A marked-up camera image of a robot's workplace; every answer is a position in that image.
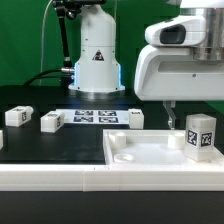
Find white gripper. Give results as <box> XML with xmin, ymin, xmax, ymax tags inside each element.
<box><xmin>134</xmin><ymin>16</ymin><xmax>224</xmax><ymax>130</ymax></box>

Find white square table top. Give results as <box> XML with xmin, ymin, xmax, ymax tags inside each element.
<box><xmin>103</xmin><ymin>129</ymin><xmax>224</xmax><ymax>167</ymax></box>

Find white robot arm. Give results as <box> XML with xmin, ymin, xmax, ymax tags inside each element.
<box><xmin>69</xmin><ymin>0</ymin><xmax>224</xmax><ymax>112</ymax></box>

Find sheet of marker tags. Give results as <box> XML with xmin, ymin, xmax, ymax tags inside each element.
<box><xmin>61</xmin><ymin>109</ymin><xmax>129</xmax><ymax>125</ymax></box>

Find grey cable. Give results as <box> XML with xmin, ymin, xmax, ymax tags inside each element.
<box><xmin>39</xmin><ymin>0</ymin><xmax>54</xmax><ymax>86</ymax></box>

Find black cable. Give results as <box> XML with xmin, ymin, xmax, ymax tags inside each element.
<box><xmin>23</xmin><ymin>69</ymin><xmax>74</xmax><ymax>87</ymax></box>

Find white fence frame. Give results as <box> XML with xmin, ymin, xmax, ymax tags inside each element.
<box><xmin>0</xmin><ymin>164</ymin><xmax>224</xmax><ymax>192</ymax></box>

